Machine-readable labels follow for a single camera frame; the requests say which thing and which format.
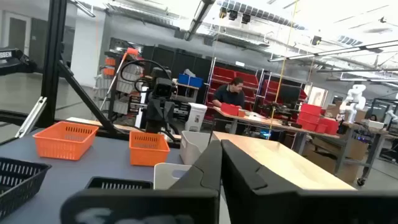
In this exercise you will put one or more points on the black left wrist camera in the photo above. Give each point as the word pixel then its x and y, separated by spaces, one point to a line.
pixel 162 88

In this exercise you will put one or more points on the grey parts drawer rack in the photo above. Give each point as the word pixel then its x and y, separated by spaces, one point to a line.
pixel 102 84

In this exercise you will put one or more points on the wooden workbench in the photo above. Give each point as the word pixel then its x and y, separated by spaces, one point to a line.
pixel 258 119

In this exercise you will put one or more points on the blue storage bin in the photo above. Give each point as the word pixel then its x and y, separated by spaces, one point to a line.
pixel 196 82
pixel 183 79

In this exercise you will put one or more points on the red storage bin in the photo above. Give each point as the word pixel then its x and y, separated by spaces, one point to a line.
pixel 330 127
pixel 306 124
pixel 311 109
pixel 229 109

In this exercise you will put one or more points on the orange-headed mop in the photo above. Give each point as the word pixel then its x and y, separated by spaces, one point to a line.
pixel 132 51

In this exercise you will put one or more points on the black slotted plastic basket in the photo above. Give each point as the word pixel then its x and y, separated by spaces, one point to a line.
pixel 119 178
pixel 18 186

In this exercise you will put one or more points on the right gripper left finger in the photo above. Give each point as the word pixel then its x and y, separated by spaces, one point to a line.
pixel 140 208

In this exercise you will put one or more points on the white waste container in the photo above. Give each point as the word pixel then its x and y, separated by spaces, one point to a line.
pixel 196 116

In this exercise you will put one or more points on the person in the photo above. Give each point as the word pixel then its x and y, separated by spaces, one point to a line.
pixel 230 95
pixel 373 117

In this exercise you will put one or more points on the black rig frame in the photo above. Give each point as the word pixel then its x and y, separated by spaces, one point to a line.
pixel 54 62

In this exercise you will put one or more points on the black storage cabinets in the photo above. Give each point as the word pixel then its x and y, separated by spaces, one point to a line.
pixel 183 62

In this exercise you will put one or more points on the ceiling duct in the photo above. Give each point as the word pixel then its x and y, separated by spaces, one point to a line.
pixel 199 15

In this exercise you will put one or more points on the grey-blue table mat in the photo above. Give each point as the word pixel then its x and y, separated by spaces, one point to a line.
pixel 102 165

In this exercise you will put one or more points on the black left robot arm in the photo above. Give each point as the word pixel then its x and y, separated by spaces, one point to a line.
pixel 160 72

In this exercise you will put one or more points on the black Trossen labelled device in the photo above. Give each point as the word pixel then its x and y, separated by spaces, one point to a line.
pixel 12 62

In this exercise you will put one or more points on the metal-legged workbench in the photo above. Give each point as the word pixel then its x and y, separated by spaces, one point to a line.
pixel 373 132

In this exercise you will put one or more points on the silver aluminium bracket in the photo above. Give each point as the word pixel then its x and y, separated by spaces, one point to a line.
pixel 31 116

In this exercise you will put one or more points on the white plastic bin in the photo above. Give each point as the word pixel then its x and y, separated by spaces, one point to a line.
pixel 191 149
pixel 164 177

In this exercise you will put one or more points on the orange slotted plastic basket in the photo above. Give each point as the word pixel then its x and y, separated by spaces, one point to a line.
pixel 62 152
pixel 147 155

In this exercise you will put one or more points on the rack with red bins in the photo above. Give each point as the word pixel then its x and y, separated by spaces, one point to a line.
pixel 224 73
pixel 272 85

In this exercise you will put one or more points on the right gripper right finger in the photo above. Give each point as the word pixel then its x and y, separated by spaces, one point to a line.
pixel 295 208

